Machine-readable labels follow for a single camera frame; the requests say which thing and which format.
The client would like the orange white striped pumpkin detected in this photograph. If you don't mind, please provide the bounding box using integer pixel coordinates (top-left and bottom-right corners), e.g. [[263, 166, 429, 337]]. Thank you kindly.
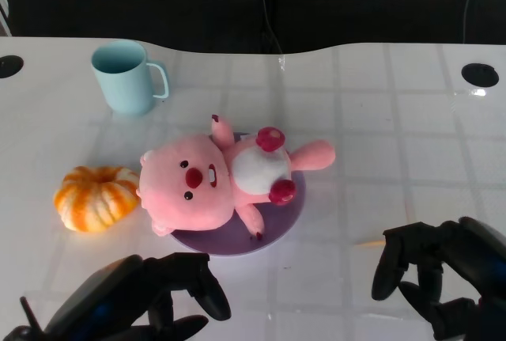
[[53, 165, 142, 233]]

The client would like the black backdrop curtain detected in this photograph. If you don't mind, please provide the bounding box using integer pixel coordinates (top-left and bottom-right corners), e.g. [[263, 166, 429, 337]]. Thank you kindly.
[[0, 0, 506, 55]]

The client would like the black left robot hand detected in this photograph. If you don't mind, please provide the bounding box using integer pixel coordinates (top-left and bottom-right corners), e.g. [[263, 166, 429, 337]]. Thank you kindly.
[[43, 252, 232, 341]]

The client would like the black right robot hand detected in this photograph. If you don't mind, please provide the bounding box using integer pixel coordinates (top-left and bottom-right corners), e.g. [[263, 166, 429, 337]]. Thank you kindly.
[[371, 216, 506, 341]]

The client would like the black table grommet hole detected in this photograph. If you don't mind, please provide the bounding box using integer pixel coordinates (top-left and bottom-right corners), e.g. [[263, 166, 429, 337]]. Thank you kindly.
[[460, 62, 499, 88], [0, 55, 25, 79]]

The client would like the light blue mug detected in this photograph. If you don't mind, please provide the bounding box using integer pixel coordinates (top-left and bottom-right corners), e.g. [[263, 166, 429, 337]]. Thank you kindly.
[[90, 39, 170, 116]]

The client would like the pale lavender round plate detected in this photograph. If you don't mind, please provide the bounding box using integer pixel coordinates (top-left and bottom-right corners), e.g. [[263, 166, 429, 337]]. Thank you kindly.
[[169, 131, 308, 257]]

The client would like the thin grey hanging cable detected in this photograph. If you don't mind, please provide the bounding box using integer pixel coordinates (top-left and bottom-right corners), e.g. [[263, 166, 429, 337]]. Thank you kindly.
[[461, 0, 486, 44]]

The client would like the thin black hanging cable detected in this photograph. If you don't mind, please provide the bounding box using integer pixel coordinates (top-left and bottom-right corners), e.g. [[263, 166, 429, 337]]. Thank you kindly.
[[259, 0, 284, 55]]

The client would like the pink plush doll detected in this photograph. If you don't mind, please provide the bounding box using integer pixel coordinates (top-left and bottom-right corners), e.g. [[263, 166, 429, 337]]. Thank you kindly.
[[137, 114, 338, 240]]

